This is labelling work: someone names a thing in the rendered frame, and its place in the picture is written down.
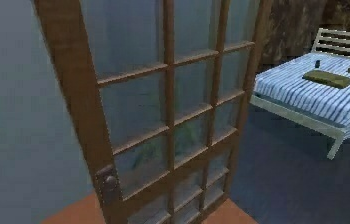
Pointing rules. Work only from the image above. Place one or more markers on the brown wooden glass-pane door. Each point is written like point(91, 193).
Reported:
point(83, 100)

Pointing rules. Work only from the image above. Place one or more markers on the dark round door knob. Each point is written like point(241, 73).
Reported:
point(109, 182)

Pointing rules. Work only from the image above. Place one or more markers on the white bed with striped cover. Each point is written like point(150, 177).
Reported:
point(303, 96)

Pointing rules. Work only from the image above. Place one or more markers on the small black object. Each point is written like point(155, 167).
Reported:
point(317, 63)

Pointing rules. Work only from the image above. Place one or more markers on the olive green pillow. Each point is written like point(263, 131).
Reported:
point(327, 78)

